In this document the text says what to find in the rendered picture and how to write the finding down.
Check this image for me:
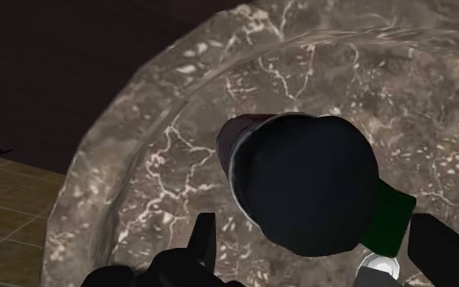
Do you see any round brown marble table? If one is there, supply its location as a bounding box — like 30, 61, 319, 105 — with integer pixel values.
40, 0, 459, 287

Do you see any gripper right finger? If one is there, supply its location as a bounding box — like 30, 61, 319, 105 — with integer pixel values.
354, 213, 459, 287

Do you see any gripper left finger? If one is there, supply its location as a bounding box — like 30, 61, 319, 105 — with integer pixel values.
81, 212, 248, 287

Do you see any dark green block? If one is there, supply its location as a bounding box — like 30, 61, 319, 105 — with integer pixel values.
359, 179, 417, 258

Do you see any black round-ended cylinder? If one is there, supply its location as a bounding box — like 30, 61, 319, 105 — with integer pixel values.
215, 113, 380, 258

